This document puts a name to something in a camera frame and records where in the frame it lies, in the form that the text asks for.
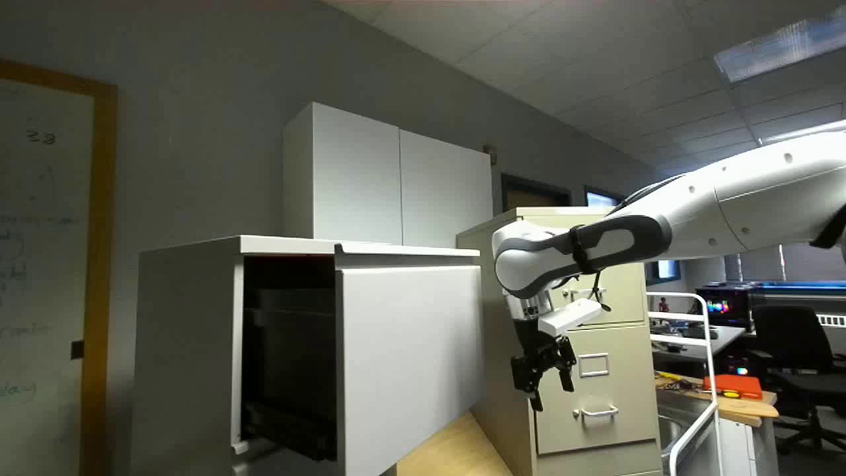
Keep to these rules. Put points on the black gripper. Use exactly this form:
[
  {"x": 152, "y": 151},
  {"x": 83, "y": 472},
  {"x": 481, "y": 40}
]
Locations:
[{"x": 539, "y": 344}]

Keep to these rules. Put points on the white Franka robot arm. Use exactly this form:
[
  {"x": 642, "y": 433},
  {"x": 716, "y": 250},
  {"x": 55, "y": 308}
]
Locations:
[{"x": 748, "y": 195}]

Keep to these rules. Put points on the beige metal filing cabinet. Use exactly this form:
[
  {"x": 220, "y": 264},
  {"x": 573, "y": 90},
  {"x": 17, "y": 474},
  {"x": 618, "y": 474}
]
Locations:
[{"x": 493, "y": 414}]

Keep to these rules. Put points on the beige drawer with label holder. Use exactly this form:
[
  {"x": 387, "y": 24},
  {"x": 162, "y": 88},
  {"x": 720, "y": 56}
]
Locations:
[{"x": 617, "y": 386}]

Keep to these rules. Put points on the beige drawer with note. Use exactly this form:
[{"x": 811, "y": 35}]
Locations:
[{"x": 628, "y": 294}]

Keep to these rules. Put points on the black machine with blue top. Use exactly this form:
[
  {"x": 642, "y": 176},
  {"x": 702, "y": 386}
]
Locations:
[{"x": 794, "y": 287}]

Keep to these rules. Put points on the small gray drawer cabinet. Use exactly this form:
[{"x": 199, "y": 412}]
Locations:
[{"x": 179, "y": 352}]

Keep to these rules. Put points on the orange tool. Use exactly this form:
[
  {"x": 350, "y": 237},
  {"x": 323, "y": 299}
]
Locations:
[{"x": 735, "y": 384}]

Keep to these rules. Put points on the black office chair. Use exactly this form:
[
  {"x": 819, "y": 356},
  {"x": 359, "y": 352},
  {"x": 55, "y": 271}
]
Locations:
[{"x": 794, "y": 347}]

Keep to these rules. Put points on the ceiling light panel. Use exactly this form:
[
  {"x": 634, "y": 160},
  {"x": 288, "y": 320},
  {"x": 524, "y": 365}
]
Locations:
[{"x": 780, "y": 44}]

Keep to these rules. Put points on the white metal tube frame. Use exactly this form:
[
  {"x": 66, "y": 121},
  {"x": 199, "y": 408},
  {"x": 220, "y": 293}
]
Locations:
[{"x": 702, "y": 352}]

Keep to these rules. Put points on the white wall cabinet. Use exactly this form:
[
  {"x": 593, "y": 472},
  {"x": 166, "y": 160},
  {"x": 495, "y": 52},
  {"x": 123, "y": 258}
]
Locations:
[{"x": 387, "y": 176}]

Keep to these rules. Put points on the whiteboard with wooden frame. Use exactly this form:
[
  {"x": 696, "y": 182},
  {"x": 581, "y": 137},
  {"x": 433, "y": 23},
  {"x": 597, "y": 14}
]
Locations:
[{"x": 43, "y": 265}]

